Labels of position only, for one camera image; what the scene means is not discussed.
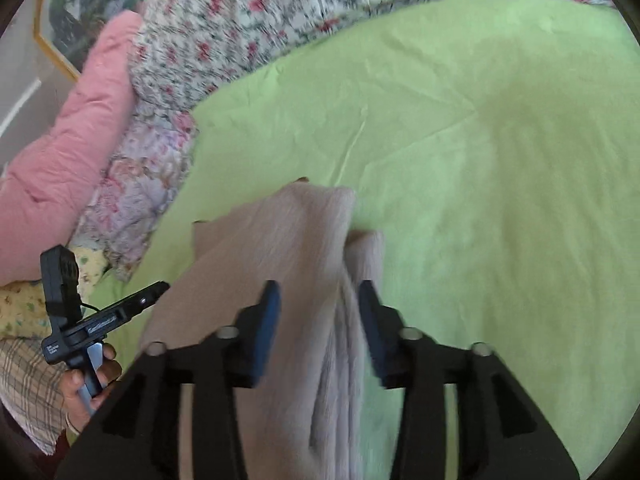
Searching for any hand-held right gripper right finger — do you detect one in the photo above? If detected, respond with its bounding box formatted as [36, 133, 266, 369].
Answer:
[357, 280, 582, 480]

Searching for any yellow cartoon print cloth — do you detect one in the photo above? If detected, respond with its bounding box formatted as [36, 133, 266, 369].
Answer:
[0, 245, 117, 342]

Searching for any green bed sheet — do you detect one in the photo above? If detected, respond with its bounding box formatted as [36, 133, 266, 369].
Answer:
[65, 0, 640, 480]

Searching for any framed landscape picture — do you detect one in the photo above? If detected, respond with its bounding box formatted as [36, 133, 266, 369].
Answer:
[32, 0, 167, 84]

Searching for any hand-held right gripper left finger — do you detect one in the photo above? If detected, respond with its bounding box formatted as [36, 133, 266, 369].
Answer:
[54, 280, 282, 480]

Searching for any person's left hand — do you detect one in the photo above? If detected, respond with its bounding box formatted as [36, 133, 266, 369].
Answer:
[60, 344, 124, 432]

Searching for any plaid cloth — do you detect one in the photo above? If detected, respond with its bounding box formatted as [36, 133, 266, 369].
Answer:
[0, 336, 72, 457]

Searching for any pink pillow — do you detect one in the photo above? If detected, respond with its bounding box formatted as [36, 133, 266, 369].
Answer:
[0, 10, 147, 287]

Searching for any beige knit sweater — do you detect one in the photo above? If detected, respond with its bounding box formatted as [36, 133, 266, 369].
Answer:
[139, 176, 387, 480]

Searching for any pastel floral cloth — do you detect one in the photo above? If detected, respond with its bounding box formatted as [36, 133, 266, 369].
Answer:
[74, 109, 202, 282]

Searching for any rose print quilt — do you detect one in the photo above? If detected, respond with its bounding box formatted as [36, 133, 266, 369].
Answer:
[126, 0, 622, 117]

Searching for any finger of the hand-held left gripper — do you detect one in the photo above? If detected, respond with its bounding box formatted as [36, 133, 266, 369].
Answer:
[81, 281, 171, 325]

